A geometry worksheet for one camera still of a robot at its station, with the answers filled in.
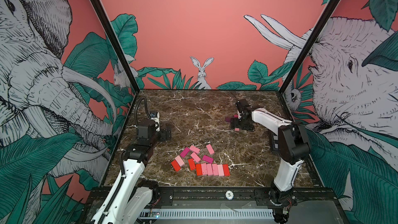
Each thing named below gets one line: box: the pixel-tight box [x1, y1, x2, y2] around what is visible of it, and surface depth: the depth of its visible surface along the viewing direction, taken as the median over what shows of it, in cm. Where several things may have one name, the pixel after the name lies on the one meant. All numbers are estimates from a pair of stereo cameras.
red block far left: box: [171, 159, 181, 173], surface depth 85 cm
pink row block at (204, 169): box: [201, 162, 208, 176], surface depth 83 cm
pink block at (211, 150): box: [205, 143, 215, 155], surface depth 92 cm
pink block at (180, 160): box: [174, 155, 186, 167], surface depth 87 cm
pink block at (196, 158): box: [190, 151, 202, 163], surface depth 88 cm
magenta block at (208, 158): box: [202, 155, 215, 164], surface depth 88 cm
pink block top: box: [189, 145, 201, 154], surface depth 92 cm
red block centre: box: [188, 158, 196, 171], surface depth 86 cm
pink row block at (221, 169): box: [217, 163, 225, 177], surface depth 83 cm
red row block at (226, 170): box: [222, 163, 231, 177], surface depth 84 cm
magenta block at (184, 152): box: [179, 147, 191, 159], surface depth 90 cm
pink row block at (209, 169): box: [206, 163, 214, 176], surface depth 83 cm
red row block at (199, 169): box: [195, 163, 203, 176], surface depth 83 cm
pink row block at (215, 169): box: [211, 163, 219, 176], surface depth 83 cm
